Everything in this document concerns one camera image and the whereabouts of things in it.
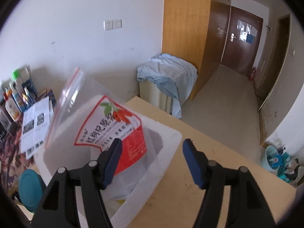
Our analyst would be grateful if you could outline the clear zip bag red label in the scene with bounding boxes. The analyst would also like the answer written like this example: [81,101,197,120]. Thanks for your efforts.
[45,66,157,200]

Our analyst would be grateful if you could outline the teal round canister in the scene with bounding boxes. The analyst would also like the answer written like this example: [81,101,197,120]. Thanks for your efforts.
[18,169,46,213]

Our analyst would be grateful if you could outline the light blue trash bin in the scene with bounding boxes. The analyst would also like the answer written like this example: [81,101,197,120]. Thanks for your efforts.
[261,145,291,172]

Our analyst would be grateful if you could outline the printed paper sheets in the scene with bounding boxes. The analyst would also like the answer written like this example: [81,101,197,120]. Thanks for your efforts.
[20,96,53,160]

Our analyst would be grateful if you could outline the white foam box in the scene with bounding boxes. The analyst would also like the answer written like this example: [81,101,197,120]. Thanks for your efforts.
[35,95,183,228]

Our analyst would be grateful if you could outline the white lotion bottle orange label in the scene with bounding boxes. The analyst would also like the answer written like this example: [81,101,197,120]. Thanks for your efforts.
[4,94,21,122]

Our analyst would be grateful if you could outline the red fire extinguisher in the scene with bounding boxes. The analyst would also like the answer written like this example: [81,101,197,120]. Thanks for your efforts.
[248,67,257,81]

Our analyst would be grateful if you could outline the green cap spray can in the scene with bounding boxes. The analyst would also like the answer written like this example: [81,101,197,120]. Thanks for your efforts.
[12,70,30,110]

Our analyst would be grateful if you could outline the light blue cloth covered bin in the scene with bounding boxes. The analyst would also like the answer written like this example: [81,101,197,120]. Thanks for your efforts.
[137,54,198,119]

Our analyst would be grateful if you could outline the dark brown entrance door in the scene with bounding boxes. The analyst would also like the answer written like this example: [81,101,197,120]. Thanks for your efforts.
[221,6,263,77]

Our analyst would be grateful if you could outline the wooden wardrobe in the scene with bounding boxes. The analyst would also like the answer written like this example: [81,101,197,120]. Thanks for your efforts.
[162,0,231,99]

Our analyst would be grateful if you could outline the side door frame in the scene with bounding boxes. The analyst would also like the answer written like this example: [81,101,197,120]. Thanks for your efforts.
[257,14,291,112]

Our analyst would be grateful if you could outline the double wall socket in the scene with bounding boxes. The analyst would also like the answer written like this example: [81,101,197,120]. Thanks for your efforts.
[104,20,122,30]

